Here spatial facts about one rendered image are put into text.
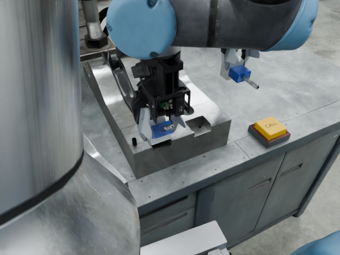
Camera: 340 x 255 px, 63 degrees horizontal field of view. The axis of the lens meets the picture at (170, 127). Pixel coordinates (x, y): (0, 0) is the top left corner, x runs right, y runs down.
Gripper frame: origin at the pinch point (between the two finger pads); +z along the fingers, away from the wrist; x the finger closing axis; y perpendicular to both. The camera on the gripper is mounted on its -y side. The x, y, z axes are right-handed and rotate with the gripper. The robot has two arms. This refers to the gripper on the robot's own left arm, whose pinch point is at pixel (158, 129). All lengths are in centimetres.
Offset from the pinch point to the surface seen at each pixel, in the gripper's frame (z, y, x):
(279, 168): 35, 3, 46
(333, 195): 92, 2, 105
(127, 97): 3.6, -19.3, -0.6
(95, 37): 8, -72, 4
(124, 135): 2.9, -4.4, -6.5
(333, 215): 92, 11, 95
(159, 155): 6.3, 1.9, -0.7
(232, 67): -2.8, -10.9, 27.9
